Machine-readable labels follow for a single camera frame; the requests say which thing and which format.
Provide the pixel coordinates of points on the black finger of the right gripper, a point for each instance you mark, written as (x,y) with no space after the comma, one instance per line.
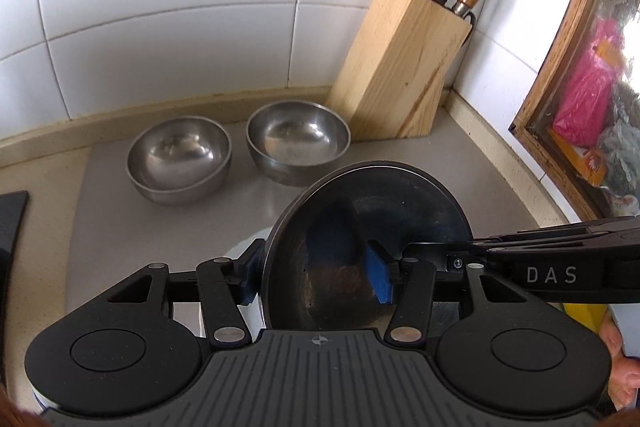
(448,259)

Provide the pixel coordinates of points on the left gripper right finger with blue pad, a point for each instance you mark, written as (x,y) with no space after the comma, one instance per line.
(408,285)

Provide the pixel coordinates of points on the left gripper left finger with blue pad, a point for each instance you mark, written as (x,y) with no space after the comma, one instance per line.
(225,284)

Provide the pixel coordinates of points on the large floral white plate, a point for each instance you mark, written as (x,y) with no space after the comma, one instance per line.
(144,340)

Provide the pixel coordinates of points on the steel bowl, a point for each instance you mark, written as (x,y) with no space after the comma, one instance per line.
(314,274)
(180,160)
(295,142)

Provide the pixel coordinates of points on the person's right hand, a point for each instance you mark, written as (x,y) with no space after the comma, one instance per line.
(625,376)

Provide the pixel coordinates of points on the orange package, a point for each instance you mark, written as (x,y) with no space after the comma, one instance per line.
(588,162)

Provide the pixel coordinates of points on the wooden framed cabinet window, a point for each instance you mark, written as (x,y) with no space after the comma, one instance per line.
(619,140)

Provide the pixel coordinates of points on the pink plastic bag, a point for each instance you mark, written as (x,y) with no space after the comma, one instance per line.
(581,114)

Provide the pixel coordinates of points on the wooden knife block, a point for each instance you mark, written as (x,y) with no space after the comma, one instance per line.
(391,82)

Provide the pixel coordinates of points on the black gas stove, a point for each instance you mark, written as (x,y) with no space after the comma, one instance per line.
(12,208)

